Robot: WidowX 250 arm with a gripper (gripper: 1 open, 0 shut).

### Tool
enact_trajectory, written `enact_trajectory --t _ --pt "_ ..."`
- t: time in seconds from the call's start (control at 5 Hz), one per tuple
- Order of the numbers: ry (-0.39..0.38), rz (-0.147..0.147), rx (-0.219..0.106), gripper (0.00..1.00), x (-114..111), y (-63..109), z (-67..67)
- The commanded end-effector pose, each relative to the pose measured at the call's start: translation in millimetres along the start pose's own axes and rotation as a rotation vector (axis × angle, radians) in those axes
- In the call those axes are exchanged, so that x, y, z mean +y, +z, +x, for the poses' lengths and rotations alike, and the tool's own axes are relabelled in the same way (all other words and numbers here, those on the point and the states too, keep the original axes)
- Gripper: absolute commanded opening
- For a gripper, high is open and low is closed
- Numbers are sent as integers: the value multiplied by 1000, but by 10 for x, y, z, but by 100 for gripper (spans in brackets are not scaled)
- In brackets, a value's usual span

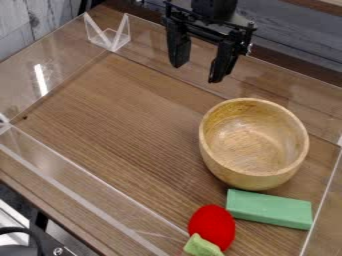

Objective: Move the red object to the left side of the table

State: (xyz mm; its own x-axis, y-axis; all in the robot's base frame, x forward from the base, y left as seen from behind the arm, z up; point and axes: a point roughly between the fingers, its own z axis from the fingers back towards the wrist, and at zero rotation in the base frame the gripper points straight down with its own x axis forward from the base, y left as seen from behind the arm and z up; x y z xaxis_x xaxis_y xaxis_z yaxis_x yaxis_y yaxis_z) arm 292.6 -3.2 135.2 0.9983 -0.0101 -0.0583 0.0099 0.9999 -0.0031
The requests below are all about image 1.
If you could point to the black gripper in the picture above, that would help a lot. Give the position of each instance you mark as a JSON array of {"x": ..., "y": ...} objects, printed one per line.
[{"x": 212, "y": 20}]

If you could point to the red felt strawberry toy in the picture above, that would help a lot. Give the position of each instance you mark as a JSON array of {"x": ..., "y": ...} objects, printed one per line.
[{"x": 211, "y": 230}]

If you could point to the light wooden bowl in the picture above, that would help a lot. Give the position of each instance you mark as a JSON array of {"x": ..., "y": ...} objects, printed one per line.
[{"x": 254, "y": 143}]

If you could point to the green rectangular sponge block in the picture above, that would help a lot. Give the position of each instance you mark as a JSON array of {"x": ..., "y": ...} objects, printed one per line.
[{"x": 270, "y": 209}]

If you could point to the clear acrylic corner bracket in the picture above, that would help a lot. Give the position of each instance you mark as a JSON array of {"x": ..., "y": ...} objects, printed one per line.
[{"x": 108, "y": 38}]

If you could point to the clear acrylic front wall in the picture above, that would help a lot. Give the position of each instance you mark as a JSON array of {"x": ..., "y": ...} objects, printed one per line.
[{"x": 112, "y": 173}]

